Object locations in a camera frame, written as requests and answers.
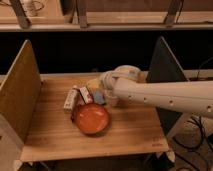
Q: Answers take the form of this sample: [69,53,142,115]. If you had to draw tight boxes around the orange ceramic bowl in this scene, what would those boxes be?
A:
[72,103,110,135]

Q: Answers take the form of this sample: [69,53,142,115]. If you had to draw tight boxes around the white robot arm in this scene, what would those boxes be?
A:
[96,65,213,119]

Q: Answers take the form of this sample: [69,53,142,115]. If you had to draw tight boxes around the blue sponge block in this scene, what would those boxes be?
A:
[93,91,105,105]

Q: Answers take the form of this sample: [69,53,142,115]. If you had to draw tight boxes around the red and white box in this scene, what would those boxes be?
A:
[80,87,93,104]

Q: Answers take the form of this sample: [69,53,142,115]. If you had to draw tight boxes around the translucent plastic cup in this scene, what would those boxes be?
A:
[106,95,119,107]

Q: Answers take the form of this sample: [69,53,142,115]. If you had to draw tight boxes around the right dark side panel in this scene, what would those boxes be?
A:
[146,37,187,134]

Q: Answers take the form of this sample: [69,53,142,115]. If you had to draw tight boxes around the left wooden side panel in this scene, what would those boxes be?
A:
[0,40,41,144]

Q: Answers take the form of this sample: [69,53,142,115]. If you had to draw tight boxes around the wooden shelf with brackets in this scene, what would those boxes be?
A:
[0,0,213,32]

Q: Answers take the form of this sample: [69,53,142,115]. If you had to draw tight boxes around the black cables on floor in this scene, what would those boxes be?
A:
[172,114,213,171]

